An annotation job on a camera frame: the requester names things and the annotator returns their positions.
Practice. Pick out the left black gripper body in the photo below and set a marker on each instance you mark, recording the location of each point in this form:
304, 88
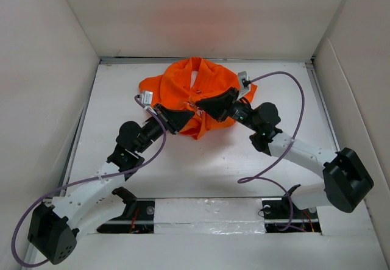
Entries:
153, 130

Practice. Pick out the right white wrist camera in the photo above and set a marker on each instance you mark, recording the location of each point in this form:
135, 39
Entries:
244, 84

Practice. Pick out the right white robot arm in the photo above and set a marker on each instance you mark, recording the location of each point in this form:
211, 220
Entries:
345, 180

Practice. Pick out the silver zipper pull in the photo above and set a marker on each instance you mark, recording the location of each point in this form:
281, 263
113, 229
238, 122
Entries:
195, 107

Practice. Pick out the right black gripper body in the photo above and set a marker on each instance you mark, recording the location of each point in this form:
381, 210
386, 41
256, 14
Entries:
241, 113

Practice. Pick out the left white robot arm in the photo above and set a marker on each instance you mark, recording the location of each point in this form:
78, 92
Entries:
55, 229

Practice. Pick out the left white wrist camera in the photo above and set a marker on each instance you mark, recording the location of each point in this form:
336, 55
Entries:
146, 98

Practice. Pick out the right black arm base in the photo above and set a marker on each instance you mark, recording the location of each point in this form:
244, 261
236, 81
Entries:
278, 218

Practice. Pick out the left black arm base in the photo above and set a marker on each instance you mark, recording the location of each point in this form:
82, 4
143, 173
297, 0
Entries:
137, 217

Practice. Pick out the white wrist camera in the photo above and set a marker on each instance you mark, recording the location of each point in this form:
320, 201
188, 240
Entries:
244, 84
146, 98

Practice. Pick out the orange zip jacket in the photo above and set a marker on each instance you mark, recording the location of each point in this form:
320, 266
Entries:
187, 80

